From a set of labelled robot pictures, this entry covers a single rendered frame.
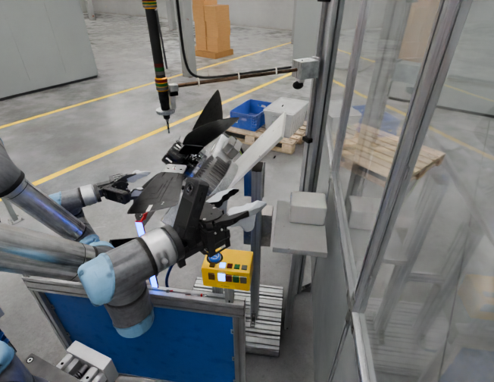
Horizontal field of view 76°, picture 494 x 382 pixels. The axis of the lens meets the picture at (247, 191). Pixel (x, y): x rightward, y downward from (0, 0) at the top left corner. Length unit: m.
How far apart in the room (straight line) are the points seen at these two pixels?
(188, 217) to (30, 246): 0.26
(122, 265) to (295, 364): 1.65
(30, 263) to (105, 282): 0.14
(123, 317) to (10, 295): 2.26
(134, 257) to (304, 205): 1.05
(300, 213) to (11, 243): 1.17
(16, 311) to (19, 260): 2.10
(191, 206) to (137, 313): 0.21
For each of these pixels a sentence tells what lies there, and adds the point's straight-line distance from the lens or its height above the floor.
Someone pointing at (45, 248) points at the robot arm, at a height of 1.46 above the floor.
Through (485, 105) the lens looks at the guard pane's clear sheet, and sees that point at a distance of 0.53.
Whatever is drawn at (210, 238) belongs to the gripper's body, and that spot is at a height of 1.43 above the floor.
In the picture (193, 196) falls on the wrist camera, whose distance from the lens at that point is 0.58.
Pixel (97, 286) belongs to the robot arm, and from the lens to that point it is 0.56.
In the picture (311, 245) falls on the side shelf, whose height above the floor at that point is 0.86.
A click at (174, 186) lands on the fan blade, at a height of 1.18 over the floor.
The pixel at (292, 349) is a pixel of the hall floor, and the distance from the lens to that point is 2.14.
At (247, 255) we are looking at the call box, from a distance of 1.09.
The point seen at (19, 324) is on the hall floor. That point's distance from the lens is 2.65.
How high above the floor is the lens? 1.85
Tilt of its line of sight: 34 degrees down
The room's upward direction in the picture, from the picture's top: straight up
